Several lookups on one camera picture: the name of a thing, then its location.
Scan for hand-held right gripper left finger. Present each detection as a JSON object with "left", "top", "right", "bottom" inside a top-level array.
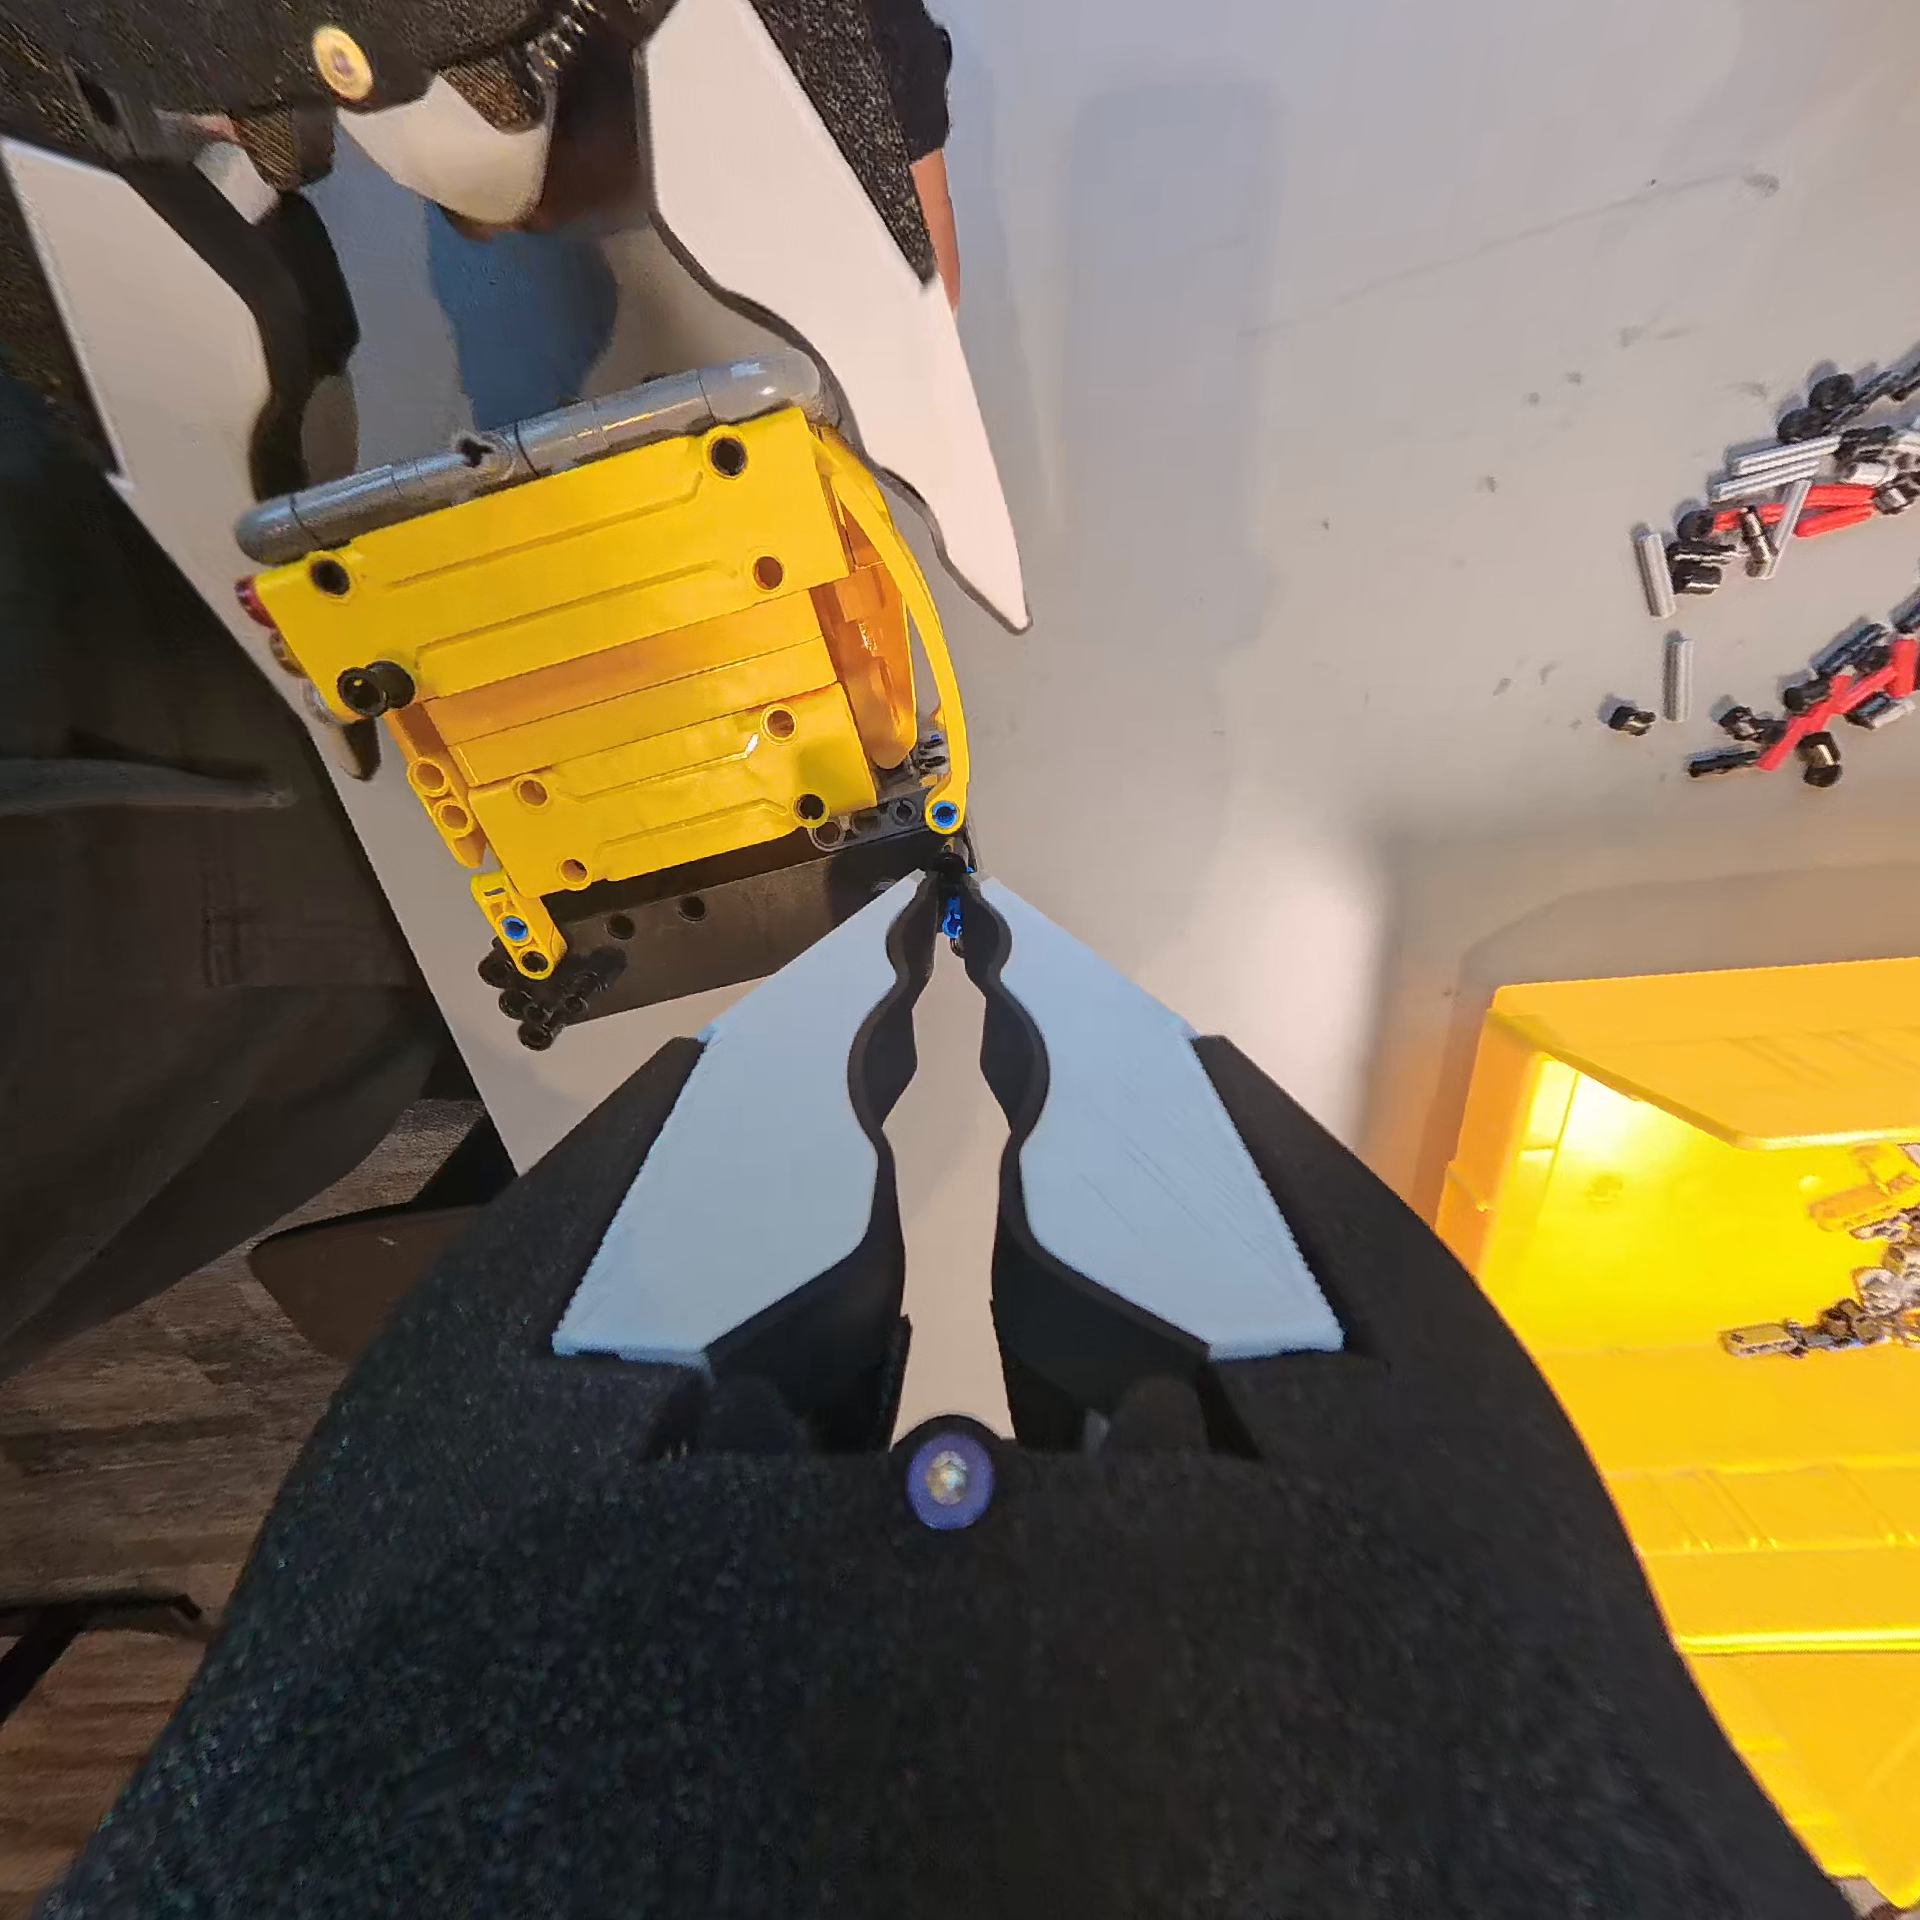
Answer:
[{"left": 555, "top": 875, "right": 925, "bottom": 1374}]

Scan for yellow plastic bin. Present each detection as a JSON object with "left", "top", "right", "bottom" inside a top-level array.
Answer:
[{"left": 1433, "top": 960, "right": 1920, "bottom": 1920}]

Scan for small red black parts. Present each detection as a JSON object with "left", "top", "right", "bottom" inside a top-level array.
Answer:
[{"left": 1600, "top": 345, "right": 1920, "bottom": 787}]

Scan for loose metal parts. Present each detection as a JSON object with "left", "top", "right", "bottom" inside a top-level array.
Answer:
[{"left": 1719, "top": 1140, "right": 1920, "bottom": 1368}]

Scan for yellow toy block robot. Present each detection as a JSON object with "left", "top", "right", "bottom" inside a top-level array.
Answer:
[{"left": 234, "top": 353, "right": 978, "bottom": 1052}]

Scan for person's dark pants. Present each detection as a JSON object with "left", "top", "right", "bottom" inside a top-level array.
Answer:
[{"left": 0, "top": 389, "right": 481, "bottom": 1381}]

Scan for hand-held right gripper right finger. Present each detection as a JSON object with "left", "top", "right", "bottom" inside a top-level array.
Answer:
[{"left": 969, "top": 873, "right": 1346, "bottom": 1370}]

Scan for grey desk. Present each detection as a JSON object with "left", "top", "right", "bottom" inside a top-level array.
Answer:
[{"left": 300, "top": 0, "right": 1920, "bottom": 1261}]

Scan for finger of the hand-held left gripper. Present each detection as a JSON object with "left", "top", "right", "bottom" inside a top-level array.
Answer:
[
  {"left": 0, "top": 135, "right": 336, "bottom": 710},
  {"left": 635, "top": 0, "right": 1032, "bottom": 635}
]

